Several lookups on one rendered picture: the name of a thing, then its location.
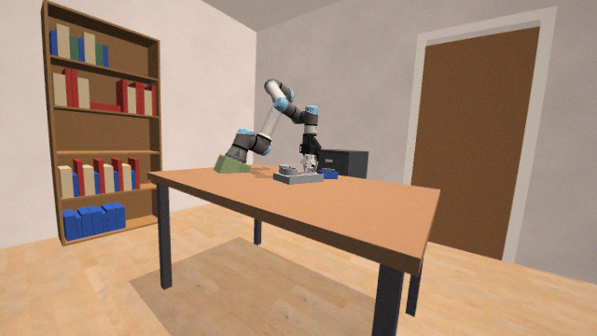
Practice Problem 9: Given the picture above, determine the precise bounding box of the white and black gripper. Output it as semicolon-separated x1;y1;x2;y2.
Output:
299;133;319;171

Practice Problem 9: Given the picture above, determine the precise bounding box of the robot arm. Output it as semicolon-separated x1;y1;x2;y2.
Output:
225;78;318;163

